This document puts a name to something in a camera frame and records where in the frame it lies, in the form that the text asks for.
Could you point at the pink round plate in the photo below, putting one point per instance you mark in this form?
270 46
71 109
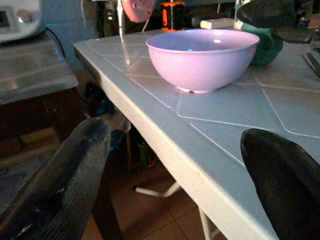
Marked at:
137 10

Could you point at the dark wooden side table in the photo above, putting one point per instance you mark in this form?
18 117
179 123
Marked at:
32 82

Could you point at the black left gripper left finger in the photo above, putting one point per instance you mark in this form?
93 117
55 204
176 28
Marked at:
62 180

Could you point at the white folding table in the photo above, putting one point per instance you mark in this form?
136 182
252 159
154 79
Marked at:
200 125

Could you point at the pink plastic bowl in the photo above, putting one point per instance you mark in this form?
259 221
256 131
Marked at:
200 62

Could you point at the orange and black container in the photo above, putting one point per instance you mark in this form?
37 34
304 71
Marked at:
173 16

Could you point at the white kitchen appliance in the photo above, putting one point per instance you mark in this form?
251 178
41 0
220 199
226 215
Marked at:
17 20

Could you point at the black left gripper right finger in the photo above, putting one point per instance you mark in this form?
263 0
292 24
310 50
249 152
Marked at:
285 185

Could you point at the white rectangular block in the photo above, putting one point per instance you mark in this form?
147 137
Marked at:
216 23

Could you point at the green cloth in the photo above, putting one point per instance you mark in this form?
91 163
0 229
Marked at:
265 47

